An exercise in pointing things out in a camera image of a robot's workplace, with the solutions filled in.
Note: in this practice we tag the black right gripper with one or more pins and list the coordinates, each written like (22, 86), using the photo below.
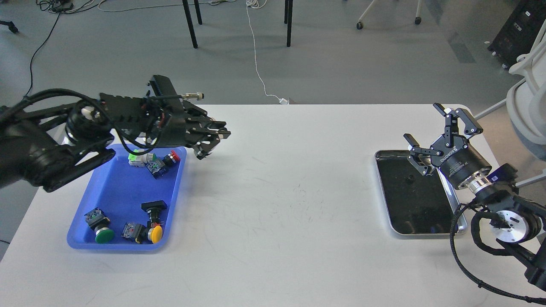
(452, 154)

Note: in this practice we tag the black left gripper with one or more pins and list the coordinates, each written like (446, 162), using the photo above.
(193, 128)

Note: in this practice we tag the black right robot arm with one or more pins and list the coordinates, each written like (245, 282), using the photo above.
(502, 219)

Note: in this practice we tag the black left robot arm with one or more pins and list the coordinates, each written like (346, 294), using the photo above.
(57, 135)

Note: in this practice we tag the silver metal tray black mat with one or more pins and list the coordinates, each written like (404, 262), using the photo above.
(418, 206)

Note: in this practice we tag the blue plastic tray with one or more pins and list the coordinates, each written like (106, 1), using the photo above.
(119, 190)

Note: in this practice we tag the white rolling chair base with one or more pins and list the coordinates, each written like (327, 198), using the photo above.
(379, 13)

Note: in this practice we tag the black equipment case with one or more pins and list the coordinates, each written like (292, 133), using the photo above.
(519, 32)

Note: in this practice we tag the black table leg left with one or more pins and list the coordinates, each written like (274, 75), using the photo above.
(189, 20)

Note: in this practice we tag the black table leg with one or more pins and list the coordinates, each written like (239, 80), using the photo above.
(288, 20)
(189, 20)

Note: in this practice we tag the black table leg right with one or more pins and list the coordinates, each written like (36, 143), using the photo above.
(288, 20)

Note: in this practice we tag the red push button switch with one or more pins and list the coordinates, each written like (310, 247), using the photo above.
(158, 166)

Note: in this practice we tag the white green switch block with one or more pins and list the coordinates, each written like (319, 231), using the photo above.
(141, 160)

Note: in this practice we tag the yellow push button switch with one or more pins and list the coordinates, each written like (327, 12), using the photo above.
(138, 233)

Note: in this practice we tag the green push button switch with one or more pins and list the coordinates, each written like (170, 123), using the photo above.
(99, 224)

